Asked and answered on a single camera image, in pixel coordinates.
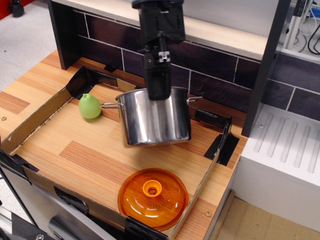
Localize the black cables in background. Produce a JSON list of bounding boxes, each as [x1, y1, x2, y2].
[[294, 0, 320, 56]]

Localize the green plastic pear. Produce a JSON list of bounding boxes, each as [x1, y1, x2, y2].
[[78, 93, 102, 120]]

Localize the orange glass pot lid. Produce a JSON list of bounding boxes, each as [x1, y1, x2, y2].
[[117, 168, 189, 231]]

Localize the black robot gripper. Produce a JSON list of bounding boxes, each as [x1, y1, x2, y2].
[[131, 0, 186, 101]]

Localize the stainless steel pot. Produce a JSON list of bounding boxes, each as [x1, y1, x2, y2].
[[100, 87, 202, 147]]

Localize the cardboard fence with black tape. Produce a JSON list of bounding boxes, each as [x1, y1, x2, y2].
[[0, 66, 238, 240]]

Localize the white drainboard sink unit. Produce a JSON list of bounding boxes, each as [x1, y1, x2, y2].
[[232, 105, 320, 231]]

